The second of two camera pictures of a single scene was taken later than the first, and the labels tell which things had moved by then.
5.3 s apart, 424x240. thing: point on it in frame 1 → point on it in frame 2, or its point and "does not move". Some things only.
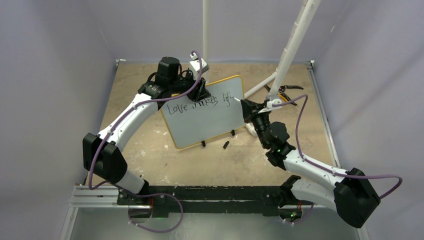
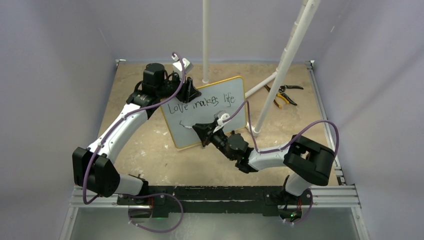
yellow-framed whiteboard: [190, 122] does not move
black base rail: [164, 200] does not move
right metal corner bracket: [311, 62] does not move
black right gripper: [251, 109] → [205, 131]
